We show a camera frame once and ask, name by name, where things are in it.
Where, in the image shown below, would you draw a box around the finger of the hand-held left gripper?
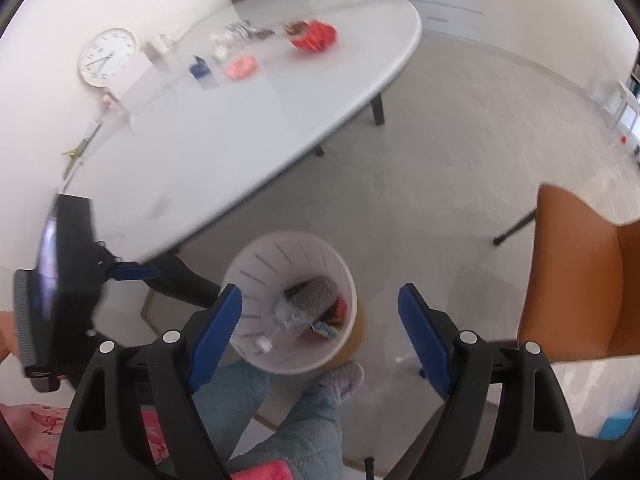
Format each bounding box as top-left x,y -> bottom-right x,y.
95,242 -> 162,283

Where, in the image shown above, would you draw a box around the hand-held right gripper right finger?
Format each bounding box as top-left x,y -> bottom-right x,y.
382,282 -> 586,480

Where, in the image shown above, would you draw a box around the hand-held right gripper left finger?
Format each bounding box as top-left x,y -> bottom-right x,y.
54,283 -> 244,480

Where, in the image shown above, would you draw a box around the clear plastic bottle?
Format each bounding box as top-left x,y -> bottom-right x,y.
254,300 -> 312,357

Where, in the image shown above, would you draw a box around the white trash bin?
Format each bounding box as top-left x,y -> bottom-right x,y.
220,231 -> 369,375

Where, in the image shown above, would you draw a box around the red packet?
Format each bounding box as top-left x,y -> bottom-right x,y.
325,297 -> 349,324

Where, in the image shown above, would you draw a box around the black foam net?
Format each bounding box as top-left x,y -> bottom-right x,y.
285,272 -> 342,318

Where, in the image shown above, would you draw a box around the black table leg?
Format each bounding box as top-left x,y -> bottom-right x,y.
145,252 -> 222,308
369,92 -> 387,127

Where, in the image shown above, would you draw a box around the grey purple slipper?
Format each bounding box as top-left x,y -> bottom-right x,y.
320,362 -> 365,402

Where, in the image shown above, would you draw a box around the light blue quilted pants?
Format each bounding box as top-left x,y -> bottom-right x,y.
192,360 -> 346,480

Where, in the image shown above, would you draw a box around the yellow binder clip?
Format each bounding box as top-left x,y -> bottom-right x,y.
61,142 -> 87,166

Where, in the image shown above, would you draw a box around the pink patterned garment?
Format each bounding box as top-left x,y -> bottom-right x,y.
0,402 -> 293,480

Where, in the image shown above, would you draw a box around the orange chair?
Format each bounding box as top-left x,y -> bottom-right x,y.
492,184 -> 640,362

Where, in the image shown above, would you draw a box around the white box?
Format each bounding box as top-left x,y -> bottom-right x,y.
102,77 -> 151,116

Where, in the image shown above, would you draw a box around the light blue box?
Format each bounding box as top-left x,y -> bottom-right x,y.
597,412 -> 637,441

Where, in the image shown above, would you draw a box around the white round clock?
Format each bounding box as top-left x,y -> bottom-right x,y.
77,27 -> 139,87

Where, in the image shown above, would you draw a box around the white mug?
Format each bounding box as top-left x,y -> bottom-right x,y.
145,34 -> 176,63

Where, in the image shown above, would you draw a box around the pink crumpled paper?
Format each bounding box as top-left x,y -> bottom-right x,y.
225,56 -> 259,81

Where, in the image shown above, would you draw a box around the white crumpled tissue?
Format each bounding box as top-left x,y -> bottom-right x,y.
210,31 -> 240,60

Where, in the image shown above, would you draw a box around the silver black snack wrapper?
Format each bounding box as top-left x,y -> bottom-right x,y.
225,20 -> 275,40

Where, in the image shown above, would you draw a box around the red crumpled paper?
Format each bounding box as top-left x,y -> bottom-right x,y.
291,19 -> 337,53

